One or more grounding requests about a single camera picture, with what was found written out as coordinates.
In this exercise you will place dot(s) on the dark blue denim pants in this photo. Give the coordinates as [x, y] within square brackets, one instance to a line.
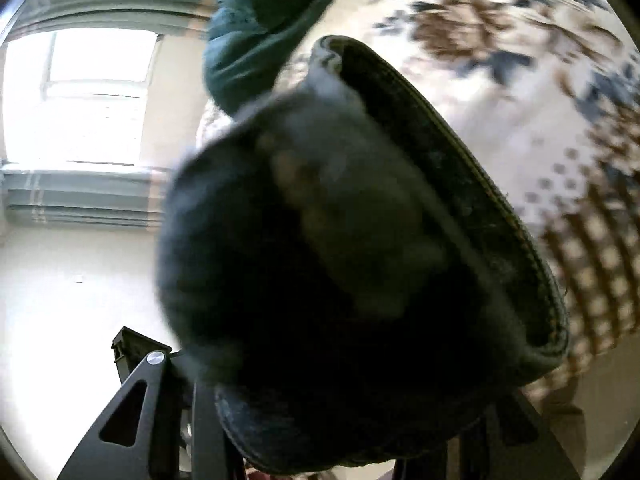
[350, 260]

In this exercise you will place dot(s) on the teal plush blanket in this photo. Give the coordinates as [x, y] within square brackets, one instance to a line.
[240, 60]

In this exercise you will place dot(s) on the barred window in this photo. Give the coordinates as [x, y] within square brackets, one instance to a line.
[90, 95]

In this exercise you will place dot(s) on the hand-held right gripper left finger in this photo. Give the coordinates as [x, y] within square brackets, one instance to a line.
[145, 410]

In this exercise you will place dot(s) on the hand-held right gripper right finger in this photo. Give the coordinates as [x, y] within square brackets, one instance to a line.
[530, 440]

